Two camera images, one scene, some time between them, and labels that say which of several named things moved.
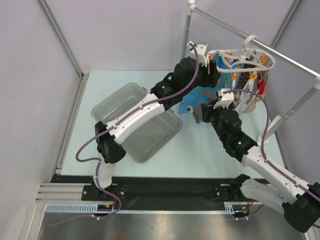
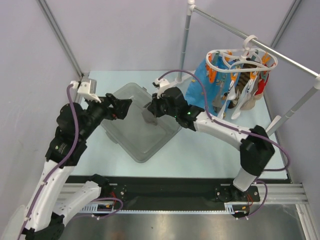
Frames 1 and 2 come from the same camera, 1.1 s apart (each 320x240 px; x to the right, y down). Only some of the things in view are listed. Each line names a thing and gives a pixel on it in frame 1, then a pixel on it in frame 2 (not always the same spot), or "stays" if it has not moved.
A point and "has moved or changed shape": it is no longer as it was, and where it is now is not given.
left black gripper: x=209 y=80 to x=120 y=108
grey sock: x=197 y=112 has moved or changed shape
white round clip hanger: x=246 y=60 stays
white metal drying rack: x=264 y=45 stays
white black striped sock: x=245 y=94 has moved or changed shape
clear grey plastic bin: x=145 y=140 stays
